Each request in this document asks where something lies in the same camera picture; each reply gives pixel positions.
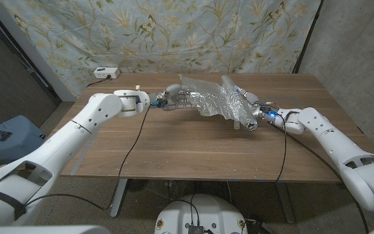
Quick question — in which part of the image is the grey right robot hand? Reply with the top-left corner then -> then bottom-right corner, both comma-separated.
235,86 -> 274,123

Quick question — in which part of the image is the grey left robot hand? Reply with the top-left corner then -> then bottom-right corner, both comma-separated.
149,83 -> 197,112

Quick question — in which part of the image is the crinkled aluminum foil roll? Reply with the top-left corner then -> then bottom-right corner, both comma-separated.
177,73 -> 258,131

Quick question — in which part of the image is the floral blue backdrop cloth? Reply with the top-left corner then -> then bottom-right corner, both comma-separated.
0,0 -> 323,98

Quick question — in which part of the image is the white power strip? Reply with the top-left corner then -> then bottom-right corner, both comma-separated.
93,67 -> 121,80

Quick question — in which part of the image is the black backdrop stand pole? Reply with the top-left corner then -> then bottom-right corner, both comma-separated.
291,0 -> 324,74

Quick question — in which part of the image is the grey metal table leg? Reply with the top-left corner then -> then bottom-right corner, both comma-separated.
274,181 -> 295,224
110,178 -> 129,218

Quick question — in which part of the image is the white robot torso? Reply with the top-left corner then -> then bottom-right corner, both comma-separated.
153,194 -> 249,234

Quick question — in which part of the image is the blue plastic bin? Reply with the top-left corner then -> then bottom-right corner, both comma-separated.
0,114 -> 47,163

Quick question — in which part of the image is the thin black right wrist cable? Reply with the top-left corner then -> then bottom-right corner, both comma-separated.
275,112 -> 288,183

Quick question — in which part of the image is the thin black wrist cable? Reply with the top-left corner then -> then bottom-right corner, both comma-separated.
24,105 -> 152,211
275,112 -> 288,183

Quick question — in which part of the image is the thin black left wrist cable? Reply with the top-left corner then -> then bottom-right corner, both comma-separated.
24,105 -> 152,211

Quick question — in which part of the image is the black power strip cable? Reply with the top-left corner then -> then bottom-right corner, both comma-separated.
86,75 -> 112,88

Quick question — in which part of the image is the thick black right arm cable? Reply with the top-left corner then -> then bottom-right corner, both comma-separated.
268,123 -> 369,234

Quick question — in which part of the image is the black torso cable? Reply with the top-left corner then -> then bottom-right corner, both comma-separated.
170,194 -> 201,227

